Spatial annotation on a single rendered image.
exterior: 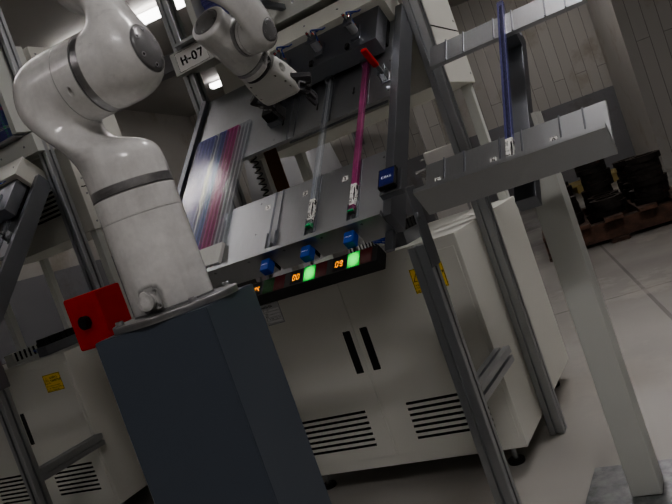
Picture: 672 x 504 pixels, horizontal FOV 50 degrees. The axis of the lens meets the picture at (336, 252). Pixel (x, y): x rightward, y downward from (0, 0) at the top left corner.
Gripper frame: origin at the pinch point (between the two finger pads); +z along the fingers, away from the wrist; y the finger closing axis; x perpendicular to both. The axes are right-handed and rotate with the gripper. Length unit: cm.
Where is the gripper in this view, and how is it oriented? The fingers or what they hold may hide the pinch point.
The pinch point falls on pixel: (298, 105)
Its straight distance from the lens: 171.4
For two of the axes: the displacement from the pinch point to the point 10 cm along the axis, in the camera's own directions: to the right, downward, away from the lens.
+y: -8.3, 2.7, 4.8
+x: 0.1, 8.8, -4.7
